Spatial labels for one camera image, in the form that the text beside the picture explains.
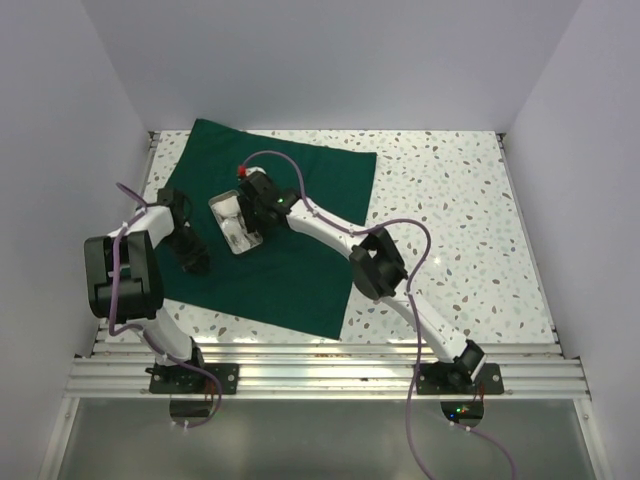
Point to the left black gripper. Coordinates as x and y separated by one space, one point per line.
200 252

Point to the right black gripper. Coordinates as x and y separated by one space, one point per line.
254 224

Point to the metal instrument tray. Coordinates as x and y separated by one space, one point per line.
256 237

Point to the green surgical cloth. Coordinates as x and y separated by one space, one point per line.
290 281

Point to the clear plastic blister pack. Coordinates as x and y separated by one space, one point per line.
236 236

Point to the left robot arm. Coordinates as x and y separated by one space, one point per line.
124 280

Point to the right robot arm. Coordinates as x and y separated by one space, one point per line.
378 271

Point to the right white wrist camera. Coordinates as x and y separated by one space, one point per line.
244 172

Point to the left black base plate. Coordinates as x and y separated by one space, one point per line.
173 380

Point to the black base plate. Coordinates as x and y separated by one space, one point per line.
439 379
173 380

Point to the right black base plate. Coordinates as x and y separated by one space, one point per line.
439 379

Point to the aluminium mounting rail frame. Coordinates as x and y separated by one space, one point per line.
309 408

